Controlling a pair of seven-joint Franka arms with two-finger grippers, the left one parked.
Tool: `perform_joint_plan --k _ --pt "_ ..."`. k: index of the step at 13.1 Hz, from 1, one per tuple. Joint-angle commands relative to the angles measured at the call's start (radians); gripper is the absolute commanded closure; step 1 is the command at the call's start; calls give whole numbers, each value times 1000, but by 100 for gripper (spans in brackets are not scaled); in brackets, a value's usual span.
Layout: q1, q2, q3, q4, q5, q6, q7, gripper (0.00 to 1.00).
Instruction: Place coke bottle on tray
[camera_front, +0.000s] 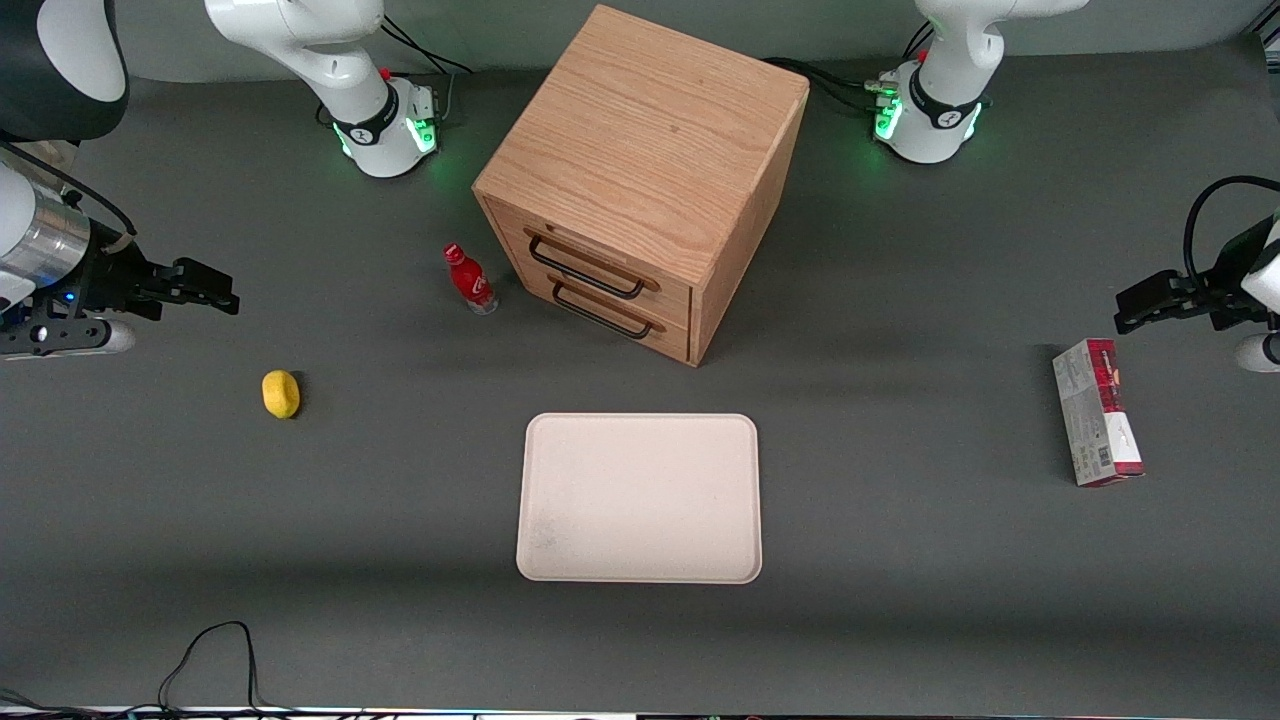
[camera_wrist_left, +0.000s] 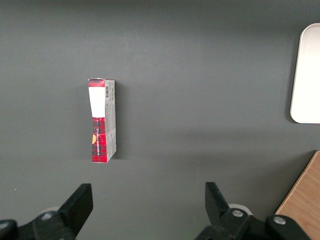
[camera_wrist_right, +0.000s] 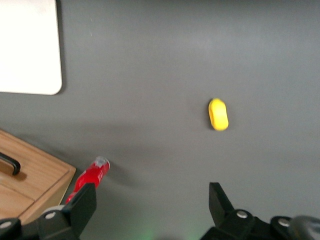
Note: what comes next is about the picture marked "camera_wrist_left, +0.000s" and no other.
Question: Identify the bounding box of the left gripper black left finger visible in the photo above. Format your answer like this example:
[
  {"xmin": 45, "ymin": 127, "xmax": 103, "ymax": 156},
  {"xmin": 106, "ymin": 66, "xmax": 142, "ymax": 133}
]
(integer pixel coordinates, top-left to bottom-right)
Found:
[{"xmin": 0, "ymin": 183, "xmax": 94, "ymax": 240}]

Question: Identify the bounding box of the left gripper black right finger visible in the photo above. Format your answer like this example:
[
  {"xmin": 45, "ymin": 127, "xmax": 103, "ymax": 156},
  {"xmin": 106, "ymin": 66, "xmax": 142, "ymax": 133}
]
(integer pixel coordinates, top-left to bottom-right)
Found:
[{"xmin": 194, "ymin": 181, "xmax": 311, "ymax": 240}]

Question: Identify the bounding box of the beige plastic tray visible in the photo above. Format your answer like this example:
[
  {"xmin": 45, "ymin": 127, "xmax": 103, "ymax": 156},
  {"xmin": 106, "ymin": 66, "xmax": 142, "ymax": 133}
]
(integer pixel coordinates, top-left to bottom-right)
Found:
[{"xmin": 289, "ymin": 22, "xmax": 320, "ymax": 124}]

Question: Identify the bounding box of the red plaid cardboard box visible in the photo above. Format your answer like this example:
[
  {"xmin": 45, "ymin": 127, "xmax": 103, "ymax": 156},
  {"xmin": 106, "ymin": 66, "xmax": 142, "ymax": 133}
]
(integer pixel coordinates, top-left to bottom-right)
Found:
[{"xmin": 87, "ymin": 78, "xmax": 118, "ymax": 164}]

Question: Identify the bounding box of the wooden drawer cabinet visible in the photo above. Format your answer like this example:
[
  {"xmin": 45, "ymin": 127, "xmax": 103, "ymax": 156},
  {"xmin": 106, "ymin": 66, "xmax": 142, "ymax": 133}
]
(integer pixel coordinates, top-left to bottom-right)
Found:
[{"xmin": 274, "ymin": 149, "xmax": 320, "ymax": 240}]

